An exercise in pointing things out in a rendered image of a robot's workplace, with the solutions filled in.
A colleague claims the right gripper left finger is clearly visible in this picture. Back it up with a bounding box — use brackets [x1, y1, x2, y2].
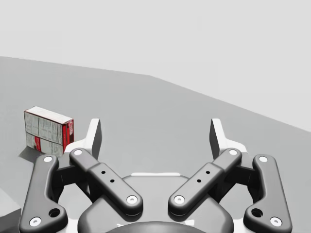
[18, 118, 144, 233]

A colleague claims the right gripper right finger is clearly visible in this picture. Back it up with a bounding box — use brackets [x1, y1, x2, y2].
[168, 118, 293, 233]

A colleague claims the red and white carton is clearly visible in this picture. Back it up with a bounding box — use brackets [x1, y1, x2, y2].
[23, 105, 76, 155]

